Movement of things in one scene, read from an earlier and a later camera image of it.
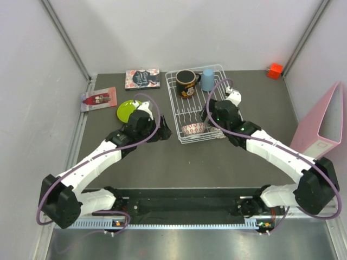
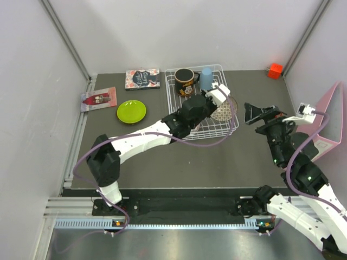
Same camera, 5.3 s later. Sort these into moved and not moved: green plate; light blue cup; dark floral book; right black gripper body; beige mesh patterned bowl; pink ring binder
Moved: right black gripper body; beige mesh patterned bowl
Not moved: green plate; pink ring binder; dark floral book; light blue cup
